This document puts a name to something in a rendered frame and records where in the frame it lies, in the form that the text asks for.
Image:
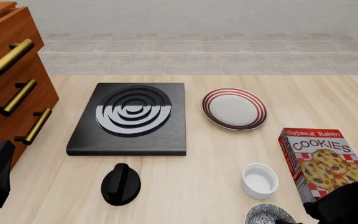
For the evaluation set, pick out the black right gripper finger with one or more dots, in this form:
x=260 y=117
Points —
x=312 y=210
x=346 y=196

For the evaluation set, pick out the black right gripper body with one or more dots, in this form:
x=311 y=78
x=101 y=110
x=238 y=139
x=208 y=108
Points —
x=346 y=218

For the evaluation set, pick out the black patterned bowl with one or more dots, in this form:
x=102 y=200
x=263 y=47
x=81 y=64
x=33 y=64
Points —
x=264 y=214

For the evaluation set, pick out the white ramekin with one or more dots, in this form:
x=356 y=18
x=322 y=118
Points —
x=258 y=184

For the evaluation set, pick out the flat black stove plate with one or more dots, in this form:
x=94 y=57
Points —
x=85 y=140

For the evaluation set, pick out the white plate with red rings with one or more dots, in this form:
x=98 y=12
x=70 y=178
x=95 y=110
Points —
x=233 y=109

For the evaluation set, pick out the oatmeal raisin cookies box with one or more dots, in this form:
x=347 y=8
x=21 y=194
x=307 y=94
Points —
x=322 y=149

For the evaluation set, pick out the wooden cabinet drawer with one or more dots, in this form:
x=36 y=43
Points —
x=17 y=28
x=50 y=100
x=39 y=70

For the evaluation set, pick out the round black stove knob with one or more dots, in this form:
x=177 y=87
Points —
x=120 y=186

